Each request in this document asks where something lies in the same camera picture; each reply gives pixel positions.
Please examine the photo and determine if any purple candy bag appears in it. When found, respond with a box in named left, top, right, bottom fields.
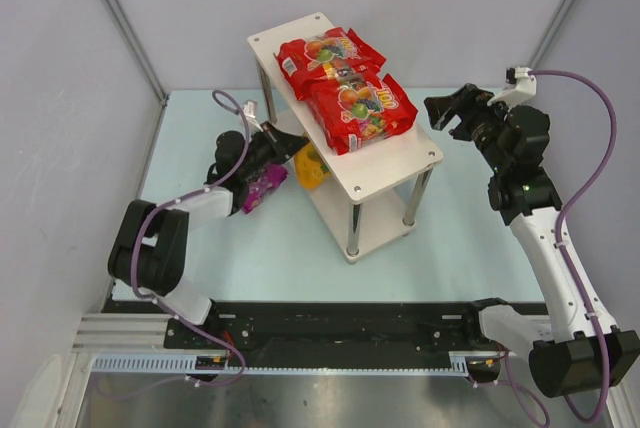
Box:
left=242, top=164, right=288, bottom=214

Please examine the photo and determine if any orange mango candy bag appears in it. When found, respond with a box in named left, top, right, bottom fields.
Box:
left=294, top=143, right=331, bottom=191

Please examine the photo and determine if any red candy bag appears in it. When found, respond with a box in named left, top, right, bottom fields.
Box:
left=274, top=27, right=386, bottom=101
left=307, top=72, right=417, bottom=155

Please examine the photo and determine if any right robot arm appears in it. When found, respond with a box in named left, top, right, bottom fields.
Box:
left=424, top=84, right=639, bottom=398

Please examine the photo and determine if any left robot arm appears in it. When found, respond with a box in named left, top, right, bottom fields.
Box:
left=107, top=122, right=309, bottom=326

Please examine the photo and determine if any white two-tier shelf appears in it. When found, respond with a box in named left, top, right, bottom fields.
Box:
left=247, top=12, right=444, bottom=264

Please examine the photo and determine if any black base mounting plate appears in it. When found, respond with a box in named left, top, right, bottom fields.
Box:
left=165, top=298, right=504, bottom=353

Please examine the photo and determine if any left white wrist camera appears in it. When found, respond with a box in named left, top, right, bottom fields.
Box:
left=242, top=100, right=262, bottom=132

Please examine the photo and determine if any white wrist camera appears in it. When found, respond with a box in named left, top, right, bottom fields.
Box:
left=242, top=100, right=262, bottom=132
left=487, top=66, right=537, bottom=109

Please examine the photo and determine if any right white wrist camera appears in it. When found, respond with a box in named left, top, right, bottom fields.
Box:
left=487, top=66, right=537, bottom=109

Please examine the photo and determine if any aluminium rail with cable duct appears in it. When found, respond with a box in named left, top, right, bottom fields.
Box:
left=93, top=319, right=504, bottom=377

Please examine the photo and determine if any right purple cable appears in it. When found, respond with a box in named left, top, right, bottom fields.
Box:
left=499, top=67, right=619, bottom=424

